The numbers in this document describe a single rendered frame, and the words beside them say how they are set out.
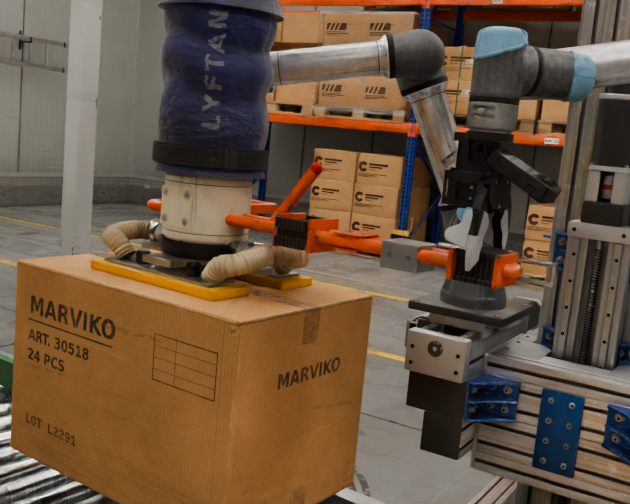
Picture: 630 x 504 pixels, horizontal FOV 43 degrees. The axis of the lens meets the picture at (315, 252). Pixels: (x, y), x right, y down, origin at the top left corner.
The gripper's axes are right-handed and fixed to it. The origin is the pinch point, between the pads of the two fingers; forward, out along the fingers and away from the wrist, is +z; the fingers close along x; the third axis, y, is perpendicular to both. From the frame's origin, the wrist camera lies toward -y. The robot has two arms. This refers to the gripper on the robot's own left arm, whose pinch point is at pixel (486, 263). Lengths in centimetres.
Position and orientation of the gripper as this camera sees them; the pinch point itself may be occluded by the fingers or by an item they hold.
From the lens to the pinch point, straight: 126.0
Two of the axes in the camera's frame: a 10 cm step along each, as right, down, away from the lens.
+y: -7.9, -1.6, 5.9
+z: -0.9, 9.8, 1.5
